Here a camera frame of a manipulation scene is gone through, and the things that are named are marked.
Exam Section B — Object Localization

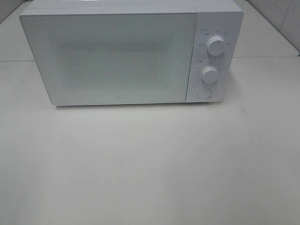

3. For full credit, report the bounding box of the round white door button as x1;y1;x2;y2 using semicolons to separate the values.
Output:
197;88;212;99

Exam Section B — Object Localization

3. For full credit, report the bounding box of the white microwave knob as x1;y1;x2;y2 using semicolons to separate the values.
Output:
201;66;219;84
206;34;226;56

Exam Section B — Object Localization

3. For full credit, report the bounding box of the white microwave oven body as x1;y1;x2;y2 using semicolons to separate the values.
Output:
19;0;244;103

